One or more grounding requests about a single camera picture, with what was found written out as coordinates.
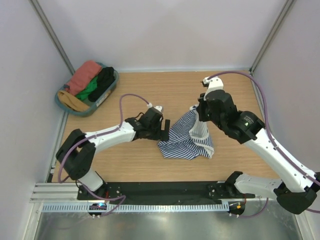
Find blue white striped tank top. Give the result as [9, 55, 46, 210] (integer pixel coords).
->
[157, 105, 215, 160]

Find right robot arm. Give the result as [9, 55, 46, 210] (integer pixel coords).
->
[196, 89, 320, 215]

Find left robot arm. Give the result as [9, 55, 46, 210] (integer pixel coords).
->
[55, 106, 171, 200]

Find black tank top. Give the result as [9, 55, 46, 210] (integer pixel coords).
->
[88, 67, 115, 102]

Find green tank top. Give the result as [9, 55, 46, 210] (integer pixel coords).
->
[75, 76, 98, 101]

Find tan tank top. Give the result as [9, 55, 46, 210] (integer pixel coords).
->
[57, 90, 90, 112]

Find pink tank top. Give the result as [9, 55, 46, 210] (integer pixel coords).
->
[64, 60, 102, 96]

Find teal plastic laundry basket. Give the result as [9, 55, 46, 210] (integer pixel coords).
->
[54, 62, 119, 117]

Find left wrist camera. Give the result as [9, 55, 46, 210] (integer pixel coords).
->
[148, 104, 164, 113]

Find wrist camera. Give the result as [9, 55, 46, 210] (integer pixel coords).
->
[148, 104, 164, 113]
[201, 76, 224, 94]

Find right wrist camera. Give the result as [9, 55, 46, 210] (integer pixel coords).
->
[201, 76, 224, 94]

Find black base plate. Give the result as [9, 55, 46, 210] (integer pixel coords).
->
[76, 181, 256, 205]

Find slotted cable duct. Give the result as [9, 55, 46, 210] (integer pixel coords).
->
[42, 202, 229, 213]

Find aluminium frame rail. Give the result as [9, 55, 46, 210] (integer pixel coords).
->
[30, 182, 78, 203]

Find right corner aluminium post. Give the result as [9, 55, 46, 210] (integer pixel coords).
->
[249, 0, 297, 75]

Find corner aluminium post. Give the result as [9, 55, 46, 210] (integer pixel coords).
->
[29, 0, 75, 75]
[249, 0, 297, 75]

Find left corner aluminium post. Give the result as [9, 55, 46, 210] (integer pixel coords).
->
[29, 0, 75, 75]

